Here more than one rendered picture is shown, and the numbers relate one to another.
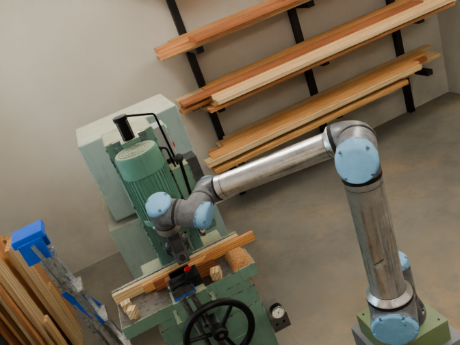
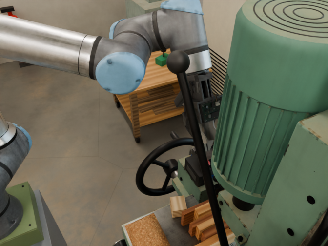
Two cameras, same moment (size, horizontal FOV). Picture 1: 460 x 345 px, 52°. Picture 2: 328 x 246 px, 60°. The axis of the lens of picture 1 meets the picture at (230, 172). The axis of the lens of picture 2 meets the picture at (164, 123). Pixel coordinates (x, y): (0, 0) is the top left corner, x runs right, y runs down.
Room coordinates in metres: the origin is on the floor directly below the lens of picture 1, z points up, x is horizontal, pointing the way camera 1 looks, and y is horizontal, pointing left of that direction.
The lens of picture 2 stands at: (2.07, 0.04, 1.65)
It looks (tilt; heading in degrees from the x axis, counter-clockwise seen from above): 43 degrees down; 164
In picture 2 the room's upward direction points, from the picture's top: straight up
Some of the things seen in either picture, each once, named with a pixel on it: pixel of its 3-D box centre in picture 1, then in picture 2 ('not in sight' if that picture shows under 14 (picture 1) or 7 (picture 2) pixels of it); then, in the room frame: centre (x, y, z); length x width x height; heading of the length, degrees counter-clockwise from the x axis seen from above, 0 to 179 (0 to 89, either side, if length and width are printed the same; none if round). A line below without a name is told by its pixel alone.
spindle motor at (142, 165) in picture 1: (150, 183); (275, 108); (1.78, 0.32, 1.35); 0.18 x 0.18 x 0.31
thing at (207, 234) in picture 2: (180, 272); (240, 219); (1.75, 0.35, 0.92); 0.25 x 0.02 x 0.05; 101
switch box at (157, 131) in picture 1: (163, 139); not in sight; (2.12, 0.24, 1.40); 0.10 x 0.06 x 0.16; 11
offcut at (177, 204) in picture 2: (215, 272); (178, 206); (1.66, 0.20, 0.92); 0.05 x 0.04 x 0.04; 172
